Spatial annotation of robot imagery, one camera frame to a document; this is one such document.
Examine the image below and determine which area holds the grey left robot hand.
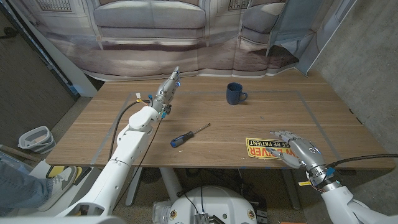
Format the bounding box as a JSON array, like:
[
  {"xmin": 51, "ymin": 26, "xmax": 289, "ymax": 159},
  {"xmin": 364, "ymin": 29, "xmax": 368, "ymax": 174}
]
[{"xmin": 152, "ymin": 65, "xmax": 182, "ymax": 116}]

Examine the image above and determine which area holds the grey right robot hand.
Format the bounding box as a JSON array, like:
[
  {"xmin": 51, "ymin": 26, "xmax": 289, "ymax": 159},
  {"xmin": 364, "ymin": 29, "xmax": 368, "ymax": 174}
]
[{"xmin": 266, "ymin": 129, "xmax": 327, "ymax": 172}]

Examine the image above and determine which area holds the yellow new driver bumper sticker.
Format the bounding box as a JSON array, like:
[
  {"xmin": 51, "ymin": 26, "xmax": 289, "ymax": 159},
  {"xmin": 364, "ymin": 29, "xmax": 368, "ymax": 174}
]
[{"xmin": 245, "ymin": 138, "xmax": 299, "ymax": 161}]

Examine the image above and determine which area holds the table leg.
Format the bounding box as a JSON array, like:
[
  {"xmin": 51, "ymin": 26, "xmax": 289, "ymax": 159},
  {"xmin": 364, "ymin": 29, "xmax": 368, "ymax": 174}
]
[
  {"xmin": 160, "ymin": 167, "xmax": 183, "ymax": 203},
  {"xmin": 126, "ymin": 167, "xmax": 144, "ymax": 207},
  {"xmin": 281, "ymin": 169, "xmax": 302, "ymax": 211}
]

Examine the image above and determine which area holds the printed room backdrop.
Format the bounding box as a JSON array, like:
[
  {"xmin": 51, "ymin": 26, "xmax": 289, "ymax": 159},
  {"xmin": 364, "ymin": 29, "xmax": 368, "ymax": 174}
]
[{"xmin": 9, "ymin": 0, "xmax": 358, "ymax": 82}]

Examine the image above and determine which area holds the dark blue mug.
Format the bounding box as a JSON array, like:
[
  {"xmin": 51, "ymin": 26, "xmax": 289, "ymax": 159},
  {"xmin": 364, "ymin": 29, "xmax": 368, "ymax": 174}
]
[{"xmin": 226, "ymin": 82, "xmax": 249, "ymax": 106}]

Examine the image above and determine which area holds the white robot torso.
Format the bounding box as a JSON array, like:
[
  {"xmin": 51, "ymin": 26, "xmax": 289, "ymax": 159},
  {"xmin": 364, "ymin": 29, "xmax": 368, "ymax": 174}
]
[{"xmin": 167, "ymin": 185, "xmax": 258, "ymax": 224}]

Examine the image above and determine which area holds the clear plastic bag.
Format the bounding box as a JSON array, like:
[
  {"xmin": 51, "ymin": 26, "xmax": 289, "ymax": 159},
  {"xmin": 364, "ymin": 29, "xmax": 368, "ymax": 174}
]
[{"xmin": 152, "ymin": 200, "xmax": 174, "ymax": 223}]

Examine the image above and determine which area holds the yellow black floor object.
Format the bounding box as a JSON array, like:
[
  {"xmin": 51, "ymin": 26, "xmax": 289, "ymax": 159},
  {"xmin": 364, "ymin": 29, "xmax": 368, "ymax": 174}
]
[{"xmin": 46, "ymin": 166, "xmax": 93, "ymax": 185}]

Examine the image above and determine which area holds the grey white collapsible bucket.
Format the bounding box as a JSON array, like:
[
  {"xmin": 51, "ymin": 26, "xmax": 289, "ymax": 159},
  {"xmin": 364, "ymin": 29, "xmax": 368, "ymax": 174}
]
[{"xmin": 17, "ymin": 126, "xmax": 57, "ymax": 155}]

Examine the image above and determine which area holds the white grey sneaker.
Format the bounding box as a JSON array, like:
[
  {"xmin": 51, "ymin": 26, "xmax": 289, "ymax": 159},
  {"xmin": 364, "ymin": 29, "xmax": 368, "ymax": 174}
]
[{"xmin": 37, "ymin": 166, "xmax": 78, "ymax": 212}]

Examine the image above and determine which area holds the human operator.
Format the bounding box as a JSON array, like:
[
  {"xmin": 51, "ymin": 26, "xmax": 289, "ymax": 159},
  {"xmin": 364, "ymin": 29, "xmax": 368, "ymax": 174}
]
[{"xmin": 0, "ymin": 160, "xmax": 54, "ymax": 217}]

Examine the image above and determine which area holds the blue black handled screwdriver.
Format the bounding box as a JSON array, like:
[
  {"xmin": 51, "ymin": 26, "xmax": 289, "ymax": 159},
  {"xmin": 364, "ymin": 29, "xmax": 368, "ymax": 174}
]
[{"xmin": 170, "ymin": 123, "xmax": 211, "ymax": 148}]

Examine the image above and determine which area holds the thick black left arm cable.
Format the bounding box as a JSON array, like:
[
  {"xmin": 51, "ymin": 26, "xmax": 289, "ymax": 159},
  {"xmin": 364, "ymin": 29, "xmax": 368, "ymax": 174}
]
[{"xmin": 108, "ymin": 99, "xmax": 152, "ymax": 161}]

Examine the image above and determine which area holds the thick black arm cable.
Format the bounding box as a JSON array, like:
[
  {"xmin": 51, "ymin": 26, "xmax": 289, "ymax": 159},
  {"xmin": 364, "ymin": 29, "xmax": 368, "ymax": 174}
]
[
  {"xmin": 108, "ymin": 99, "xmax": 152, "ymax": 161},
  {"xmin": 326, "ymin": 153, "xmax": 398, "ymax": 169}
]

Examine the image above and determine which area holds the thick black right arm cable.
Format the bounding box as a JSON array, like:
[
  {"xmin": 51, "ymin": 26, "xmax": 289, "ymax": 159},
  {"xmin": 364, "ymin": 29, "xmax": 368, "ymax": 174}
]
[{"xmin": 326, "ymin": 153, "xmax": 398, "ymax": 169}]

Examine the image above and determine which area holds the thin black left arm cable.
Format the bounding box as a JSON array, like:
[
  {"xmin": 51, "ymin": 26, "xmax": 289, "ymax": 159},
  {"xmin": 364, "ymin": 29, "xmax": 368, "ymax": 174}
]
[{"xmin": 112, "ymin": 118, "xmax": 163, "ymax": 213}]

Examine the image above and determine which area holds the black door handle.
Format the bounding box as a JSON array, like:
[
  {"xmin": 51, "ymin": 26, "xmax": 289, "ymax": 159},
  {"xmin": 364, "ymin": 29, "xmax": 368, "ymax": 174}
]
[{"xmin": 0, "ymin": 26, "xmax": 19, "ymax": 40}]

